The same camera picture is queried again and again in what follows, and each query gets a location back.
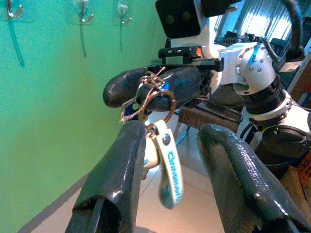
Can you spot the brown wicker chair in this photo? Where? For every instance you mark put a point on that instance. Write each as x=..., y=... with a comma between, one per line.
x=206, y=119

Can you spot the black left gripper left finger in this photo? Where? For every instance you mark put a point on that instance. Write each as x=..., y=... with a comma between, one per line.
x=114, y=174

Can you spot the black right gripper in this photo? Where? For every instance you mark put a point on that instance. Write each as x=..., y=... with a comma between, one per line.
x=179, y=55

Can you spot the brown cardboard box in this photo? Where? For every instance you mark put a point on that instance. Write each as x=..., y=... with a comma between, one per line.
x=298, y=189

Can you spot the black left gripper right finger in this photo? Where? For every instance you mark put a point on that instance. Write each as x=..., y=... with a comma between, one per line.
x=243, y=174

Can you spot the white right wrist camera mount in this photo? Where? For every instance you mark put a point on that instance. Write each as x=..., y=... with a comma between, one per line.
x=207, y=41

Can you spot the clear adhesive metal hook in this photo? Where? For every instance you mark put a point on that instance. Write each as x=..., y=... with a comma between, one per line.
x=9, y=11
x=83, y=14
x=124, y=17

